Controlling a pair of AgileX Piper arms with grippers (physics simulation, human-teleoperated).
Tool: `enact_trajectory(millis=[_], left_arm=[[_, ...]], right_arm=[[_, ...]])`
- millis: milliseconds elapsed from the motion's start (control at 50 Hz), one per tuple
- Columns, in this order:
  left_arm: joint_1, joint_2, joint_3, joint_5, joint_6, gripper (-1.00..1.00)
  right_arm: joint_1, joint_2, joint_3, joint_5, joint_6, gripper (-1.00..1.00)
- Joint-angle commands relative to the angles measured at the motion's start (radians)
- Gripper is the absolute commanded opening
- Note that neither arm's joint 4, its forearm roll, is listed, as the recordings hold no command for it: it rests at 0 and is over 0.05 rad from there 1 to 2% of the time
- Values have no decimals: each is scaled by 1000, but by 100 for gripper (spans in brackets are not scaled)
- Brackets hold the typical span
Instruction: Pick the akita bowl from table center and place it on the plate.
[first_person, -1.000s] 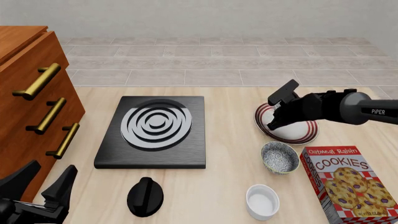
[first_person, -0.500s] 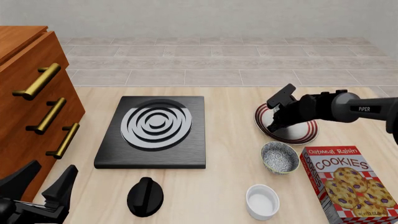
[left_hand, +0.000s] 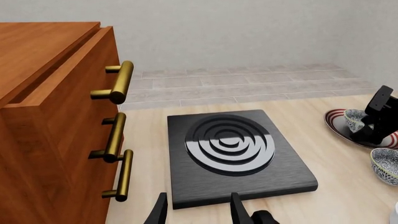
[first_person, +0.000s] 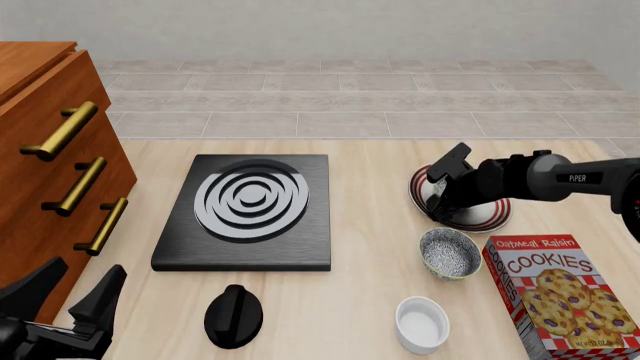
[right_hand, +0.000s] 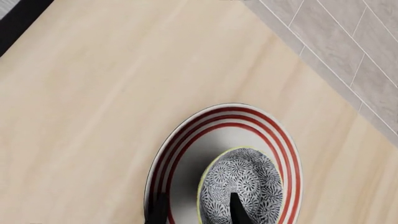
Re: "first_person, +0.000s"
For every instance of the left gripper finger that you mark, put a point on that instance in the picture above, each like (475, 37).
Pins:
(35, 292)
(102, 300)

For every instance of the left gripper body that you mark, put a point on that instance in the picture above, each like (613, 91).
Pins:
(45, 341)

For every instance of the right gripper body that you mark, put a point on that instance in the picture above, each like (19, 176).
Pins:
(462, 187)

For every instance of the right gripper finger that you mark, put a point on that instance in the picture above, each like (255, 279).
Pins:
(445, 214)
(433, 205)

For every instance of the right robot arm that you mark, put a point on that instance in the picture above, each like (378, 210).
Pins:
(575, 180)

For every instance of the white plate with red rings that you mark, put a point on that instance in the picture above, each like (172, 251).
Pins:
(475, 217)

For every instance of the patterned black bowl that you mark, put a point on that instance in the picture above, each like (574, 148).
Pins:
(447, 255)

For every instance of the flat black stove plate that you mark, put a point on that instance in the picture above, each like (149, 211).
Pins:
(300, 240)

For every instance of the small white ramekin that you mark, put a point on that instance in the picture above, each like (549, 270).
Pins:
(422, 326)

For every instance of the wooden cabinet drawer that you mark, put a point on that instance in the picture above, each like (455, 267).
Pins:
(50, 101)
(121, 183)
(102, 135)

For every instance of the oatmeal raisin cookies box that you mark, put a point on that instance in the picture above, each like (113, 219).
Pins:
(555, 285)

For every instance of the round black stove knob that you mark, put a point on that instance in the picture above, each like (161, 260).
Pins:
(232, 318)

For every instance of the wooden cabinet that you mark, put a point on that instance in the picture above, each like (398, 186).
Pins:
(30, 63)

